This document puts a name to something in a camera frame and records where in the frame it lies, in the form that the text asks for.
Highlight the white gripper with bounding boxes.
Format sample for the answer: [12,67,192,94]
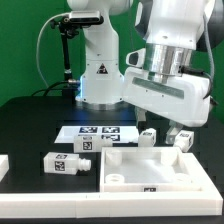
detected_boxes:
[123,67,210,145]

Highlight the white square tabletop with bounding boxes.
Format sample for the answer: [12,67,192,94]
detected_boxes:
[99,147,201,192]

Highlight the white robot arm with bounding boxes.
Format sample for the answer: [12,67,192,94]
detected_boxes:
[67,0,224,143]

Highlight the marker sheet with tags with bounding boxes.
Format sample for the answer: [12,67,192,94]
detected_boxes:
[55,126,139,143]

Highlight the white U-shaped fence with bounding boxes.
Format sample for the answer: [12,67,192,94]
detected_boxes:
[0,153,223,219]

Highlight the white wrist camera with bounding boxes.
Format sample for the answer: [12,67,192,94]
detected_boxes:
[126,48,146,68]

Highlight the black cables at base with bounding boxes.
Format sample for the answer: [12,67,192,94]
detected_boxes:
[31,79,83,98]

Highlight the black camera stand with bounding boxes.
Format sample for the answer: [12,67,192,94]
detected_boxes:
[49,16,104,98]

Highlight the grey mounted camera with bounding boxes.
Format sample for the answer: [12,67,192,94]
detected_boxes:
[69,11,101,21]

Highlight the white camera cable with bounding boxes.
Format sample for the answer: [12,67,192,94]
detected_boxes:
[35,13,71,88]

